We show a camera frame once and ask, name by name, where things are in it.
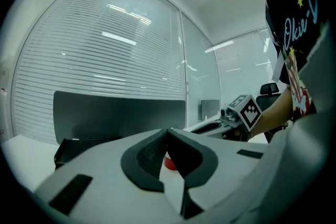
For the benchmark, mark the wide dark desk divider panel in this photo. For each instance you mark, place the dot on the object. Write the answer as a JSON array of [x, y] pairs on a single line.
[[118, 112]]

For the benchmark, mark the person's right forearm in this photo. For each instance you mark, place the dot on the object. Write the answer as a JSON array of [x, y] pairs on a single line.
[[273, 112]]

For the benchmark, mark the black box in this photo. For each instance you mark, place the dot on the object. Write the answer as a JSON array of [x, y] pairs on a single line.
[[68, 149]]

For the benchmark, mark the narrow dark desk divider panel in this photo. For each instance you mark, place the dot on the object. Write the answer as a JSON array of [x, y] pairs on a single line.
[[210, 110]]

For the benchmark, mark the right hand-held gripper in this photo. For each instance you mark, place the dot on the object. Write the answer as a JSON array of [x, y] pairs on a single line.
[[249, 115]]

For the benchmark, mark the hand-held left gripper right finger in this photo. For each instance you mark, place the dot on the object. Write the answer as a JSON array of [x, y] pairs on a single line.
[[223, 165]]

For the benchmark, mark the black office chair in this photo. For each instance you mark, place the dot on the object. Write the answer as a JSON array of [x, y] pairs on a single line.
[[270, 98]]

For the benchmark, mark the red tape roll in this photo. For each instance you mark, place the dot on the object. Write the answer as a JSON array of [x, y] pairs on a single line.
[[169, 164]]

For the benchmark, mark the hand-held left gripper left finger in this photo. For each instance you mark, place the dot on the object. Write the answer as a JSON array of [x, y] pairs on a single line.
[[105, 178]]

